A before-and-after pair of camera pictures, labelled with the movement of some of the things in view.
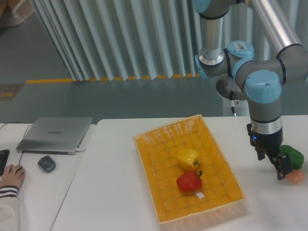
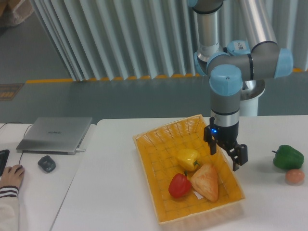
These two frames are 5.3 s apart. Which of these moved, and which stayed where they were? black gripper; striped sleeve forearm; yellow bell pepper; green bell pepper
Moved: black gripper
Stayed: green bell pepper; yellow bell pepper; striped sleeve forearm
